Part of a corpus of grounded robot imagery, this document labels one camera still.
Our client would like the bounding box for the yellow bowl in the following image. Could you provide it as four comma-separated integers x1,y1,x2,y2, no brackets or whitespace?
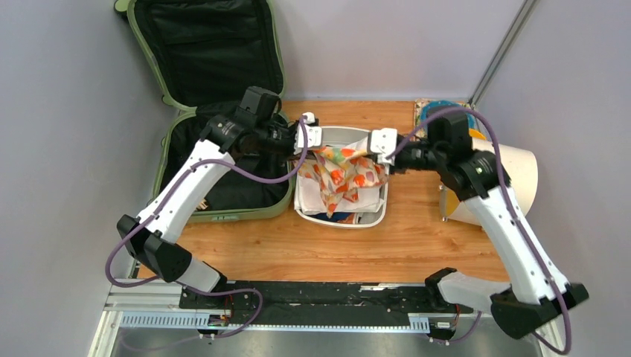
469,128,487,141

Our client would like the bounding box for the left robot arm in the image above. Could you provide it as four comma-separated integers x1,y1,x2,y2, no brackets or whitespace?
113,86,313,309

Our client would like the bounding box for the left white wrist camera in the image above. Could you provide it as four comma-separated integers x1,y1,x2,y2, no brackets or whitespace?
294,112,323,154

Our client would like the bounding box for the floral placemat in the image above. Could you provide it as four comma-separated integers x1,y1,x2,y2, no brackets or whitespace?
414,98,432,125

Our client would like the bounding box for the orange bunny print cloth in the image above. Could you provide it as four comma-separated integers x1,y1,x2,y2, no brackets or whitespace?
338,213,359,225

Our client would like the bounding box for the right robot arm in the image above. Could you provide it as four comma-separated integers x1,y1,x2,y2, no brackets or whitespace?
380,106,589,339

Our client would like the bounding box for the cream cylindrical container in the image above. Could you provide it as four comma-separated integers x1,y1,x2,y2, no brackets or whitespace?
439,144,539,226

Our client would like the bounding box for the white plastic tub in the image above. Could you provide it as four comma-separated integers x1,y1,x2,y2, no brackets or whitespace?
294,126,389,229

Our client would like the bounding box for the dark blue garment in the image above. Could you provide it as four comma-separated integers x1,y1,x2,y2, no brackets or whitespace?
310,212,349,222

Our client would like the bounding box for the blue dotted plate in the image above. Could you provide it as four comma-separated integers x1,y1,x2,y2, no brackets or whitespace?
418,100,463,121

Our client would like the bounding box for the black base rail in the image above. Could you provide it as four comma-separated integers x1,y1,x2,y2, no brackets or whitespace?
179,280,472,327

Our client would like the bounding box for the green hard-shell suitcase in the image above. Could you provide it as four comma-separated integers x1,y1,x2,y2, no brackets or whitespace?
114,1,295,222

